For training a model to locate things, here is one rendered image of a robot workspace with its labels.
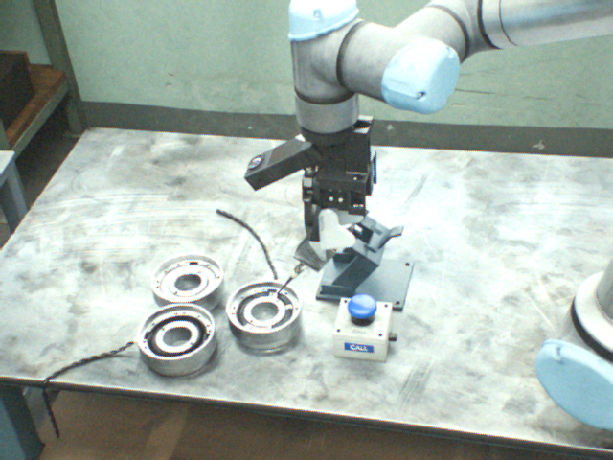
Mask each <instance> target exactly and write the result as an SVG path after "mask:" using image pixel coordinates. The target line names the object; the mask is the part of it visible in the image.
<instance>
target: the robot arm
mask: <svg viewBox="0 0 613 460"><path fill-rule="evenodd" d="M357 16H358V8H357V7H356V0H291V2H290V4H289V7H288V18H289V34H288V36H287V37H288V40H289V41H290V51H291V62H292V73H293V83H294V99H295V109H296V119H297V122H298V124H299V131H300V135H298V136H296V137H294V138H292V139H291V140H289V141H287V142H285V143H282V144H280V145H278V146H277V147H275V148H273V149H270V150H268V151H266V152H265V153H263V154H261V155H258V156H256V157H253V158H251V160H250V162H249V163H248V165H247V170H246V172H245V174H244V177H243V179H244V180H245V181H246V182H247V183H248V184H249V186H251V187H252V188H253V189H254V190H255V191H256V190H259V189H261V188H263V187H266V186H268V185H271V184H273V183H275V182H277V181H279V180H281V179H284V178H286V177H288V176H290V175H292V174H293V173H296V172H298V171H300V170H304V174H303V177H302V201H303V203H304V222H305V229H306V235H307V239H308V240H309V242H310V244H311V246H312V247H313V249H314V250H315V252H316V253H317V255H318V258H319V259H320V261H324V262H325V261H326V259H327V256H326V250H327V249H334V248H344V247H351V246H353V245H354V243H355V237H354V235H353V234H351V233H349V232H348V231H346V230H345V229H343V228H342V227H340V225H339V223H340V224H341V225H346V224H353V223H358V222H360V221H362V219H363V216H367V203H366V197H367V196H372V195H373V190H374V184H375V185H376V158H377V153H376V150H375V149H371V132H372V129H373V126H374V117H373V116H369V117H363V116H359V98H358V94H360V95H363V96H366V97H369V98H372V99H374V100H377V101H380V102H383V103H385V104H387V105H389V106H390V107H392V108H396V109H400V110H410V111H413V112H416V113H419V114H422V115H430V114H433V113H435V112H437V111H438V110H440V109H441V108H442V107H443V106H444V105H445V104H446V100H447V97H448V96H451V95H452V93H453V91H454V90H455V88H456V85H457V82H458V78H459V74H460V64H461V63H463V62H464V61H465V60H466V59H468V58H469V57H471V56H472V55H474V54H476V53H480V52H487V51H496V50H502V49H503V48H511V47H520V46H528V45H536V44H545V43H554V42H557V41H561V40H570V39H578V38H586V37H594V36H603V35H613V0H432V1H431V2H429V3H428V4H426V6H425V7H423V8H422V9H420V10H419V11H417V12H416V13H414V14H413V15H411V16H410V17H409V18H407V19H406V20H404V21H403V22H401V23H400V24H399V25H397V26H396V27H394V28H388V27H384V26H381V25H378V24H375V23H373V22H370V21H367V20H364V19H360V18H358V17H357ZM374 172H375V175H374ZM358 205H363V208H361V207H358ZM534 366H535V371H536V374H537V377H538V380H539V382H540V384H541V386H542V387H543V388H544V389H545V390H546V393H547V395H548V396H549V397H550V398H551V399H552V400H553V401H554V402H555V403H556V404H557V405H558V406H559V407H561V408H562V409H564V410H565V411H566V412H567V413H569V414H570V415H572V416H573V417H574V418H575V419H577V420H578V421H580V422H582V423H584V424H586V425H588V426H592V427H594V428H598V429H607V430H610V431H613V256H612V258H611V260H610V262H609V264H608V266H607V268H606V269H605V271H601V272H598V273H595V274H593V275H590V276H589V277H587V278H586V279H585V280H584V281H583V282H582V283H581V284H580V286H579V288H578V290H577V292H576V294H575V296H574V298H573V300H572V302H571V304H570V306H569V308H568V310H567V312H566V314H565V316H564V318H563V320H562V322H561V323H560V325H559V327H558V328H557V329H556V331H555V332H554V333H553V335H552V336H551V337H550V338H549V339H548V340H545V341H544V342H543V343H542V345H541V350H540V351H539V353H538V354H537V356H536V358H535V361H534Z"/></svg>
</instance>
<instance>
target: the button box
mask: <svg viewBox="0 0 613 460"><path fill-rule="evenodd" d="M349 300H350V298H343V297H342V300H341V304H340V307H339V311H338V314H337V318H336V322H335V326H334V329H333V333H332V338H333V352H334V357H339V358H347V359H356V360H365V361H373V362H382V363H386V360H387V350H388V345H389V341H395V342H397V333H391V330H392V303H390V302H380V301H376V305H377V312H376V313H375V314H374V315H373V316H371V317H369V318H365V319H360V318H355V317H353V316H351V315H350V314H349V313H348V311H347V303H348V301H349Z"/></svg>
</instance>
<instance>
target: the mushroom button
mask: <svg viewBox="0 0 613 460"><path fill-rule="evenodd" d="M347 311H348V313H349V314H350V315H351V316H353V317H355V318H360V319H365V318H369V317H371V316H373V315H374V314H375V313H376V312H377V305H376V300H375V299H374V298H373V297H371V296H369V295H365V294H360V295H356V296H354V297H351V298H350V300H349V301H348V303H347Z"/></svg>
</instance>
